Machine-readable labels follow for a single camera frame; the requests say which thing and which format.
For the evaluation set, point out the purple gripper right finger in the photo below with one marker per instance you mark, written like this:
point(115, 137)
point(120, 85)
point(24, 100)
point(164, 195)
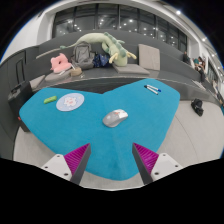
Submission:
point(153, 166)

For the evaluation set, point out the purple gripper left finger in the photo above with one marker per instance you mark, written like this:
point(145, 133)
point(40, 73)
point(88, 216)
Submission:
point(71, 166)

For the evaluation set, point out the grey white computer mouse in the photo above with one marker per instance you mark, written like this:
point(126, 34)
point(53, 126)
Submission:
point(114, 118)

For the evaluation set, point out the round light blue mouse pad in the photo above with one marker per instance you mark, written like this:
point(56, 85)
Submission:
point(70, 102)

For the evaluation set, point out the teal table cover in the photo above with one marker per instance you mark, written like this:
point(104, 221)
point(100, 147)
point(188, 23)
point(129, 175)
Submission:
point(149, 118)

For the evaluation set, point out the black bag on floor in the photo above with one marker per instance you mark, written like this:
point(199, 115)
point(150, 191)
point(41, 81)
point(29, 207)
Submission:
point(196, 105)

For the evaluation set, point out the white marker blue cap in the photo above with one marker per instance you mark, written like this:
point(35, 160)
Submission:
point(155, 88)

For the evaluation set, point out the white marker dark cap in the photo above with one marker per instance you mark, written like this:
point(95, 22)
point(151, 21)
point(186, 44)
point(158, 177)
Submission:
point(155, 92)

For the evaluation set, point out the black box at left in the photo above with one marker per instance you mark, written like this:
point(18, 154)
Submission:
point(17, 97)

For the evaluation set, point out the grey cushion at left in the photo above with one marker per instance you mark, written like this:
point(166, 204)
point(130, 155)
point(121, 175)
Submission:
point(53, 77)

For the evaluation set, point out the tan small pouch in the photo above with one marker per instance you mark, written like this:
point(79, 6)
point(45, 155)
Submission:
point(75, 72)

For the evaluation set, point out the grey seat cushion flat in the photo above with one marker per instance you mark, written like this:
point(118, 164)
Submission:
point(131, 69)

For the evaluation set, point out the pink plush cushion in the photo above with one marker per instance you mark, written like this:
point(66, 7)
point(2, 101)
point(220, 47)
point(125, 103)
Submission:
point(60, 63)

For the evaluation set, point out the grey back cushion upright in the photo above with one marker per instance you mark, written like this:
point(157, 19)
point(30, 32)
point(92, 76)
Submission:
point(149, 57)

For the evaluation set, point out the dark blue bag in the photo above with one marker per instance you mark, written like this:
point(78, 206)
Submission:
point(100, 60)

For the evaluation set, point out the grey backpack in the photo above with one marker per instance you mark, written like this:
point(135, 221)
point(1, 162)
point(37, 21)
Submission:
point(83, 56)

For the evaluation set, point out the person seated in background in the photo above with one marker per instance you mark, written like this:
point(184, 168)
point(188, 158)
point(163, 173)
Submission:
point(200, 67)

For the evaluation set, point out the green dinosaur plush toy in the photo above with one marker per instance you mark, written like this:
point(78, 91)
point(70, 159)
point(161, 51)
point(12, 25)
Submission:
point(112, 46)

